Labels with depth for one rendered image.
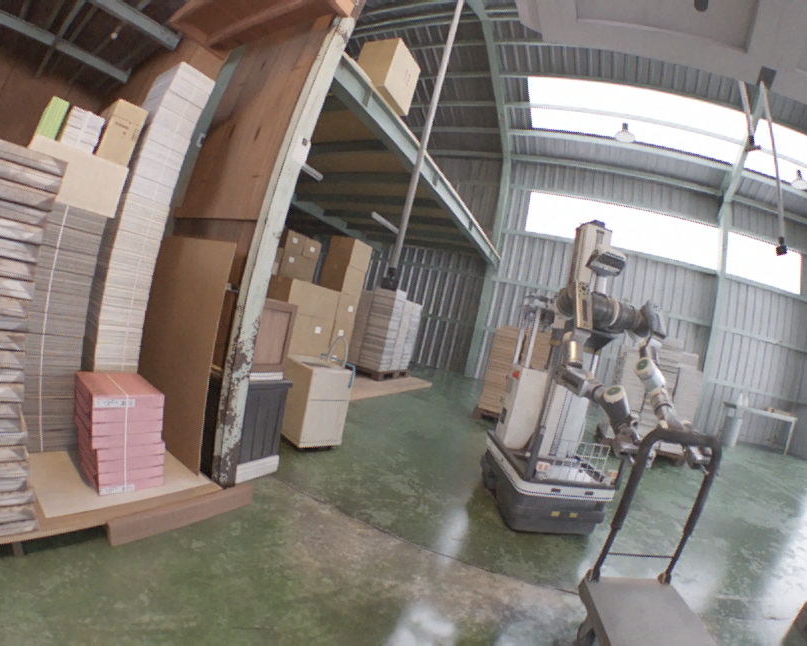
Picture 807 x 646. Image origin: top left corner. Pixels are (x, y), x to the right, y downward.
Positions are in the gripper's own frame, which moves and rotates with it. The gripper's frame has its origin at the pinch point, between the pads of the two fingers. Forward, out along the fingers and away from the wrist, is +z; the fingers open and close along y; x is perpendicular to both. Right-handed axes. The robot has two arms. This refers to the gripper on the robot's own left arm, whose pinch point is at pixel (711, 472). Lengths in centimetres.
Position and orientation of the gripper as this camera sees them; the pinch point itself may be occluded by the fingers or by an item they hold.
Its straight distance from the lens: 146.7
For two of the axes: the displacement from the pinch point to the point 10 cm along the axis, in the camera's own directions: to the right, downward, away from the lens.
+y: 9.6, 2.2, -1.8
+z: -2.4, 3.0, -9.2
